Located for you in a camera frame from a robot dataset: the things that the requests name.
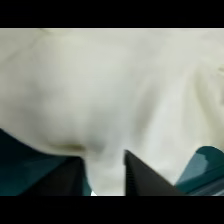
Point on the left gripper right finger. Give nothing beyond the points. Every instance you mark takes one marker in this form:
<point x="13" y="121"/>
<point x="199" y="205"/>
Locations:
<point x="143" y="181"/>

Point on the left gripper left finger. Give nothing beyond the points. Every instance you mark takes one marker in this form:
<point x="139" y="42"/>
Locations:
<point x="63" y="180"/>

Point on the white garment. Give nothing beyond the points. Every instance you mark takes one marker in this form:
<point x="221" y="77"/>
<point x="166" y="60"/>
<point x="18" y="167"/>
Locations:
<point x="110" y="90"/>

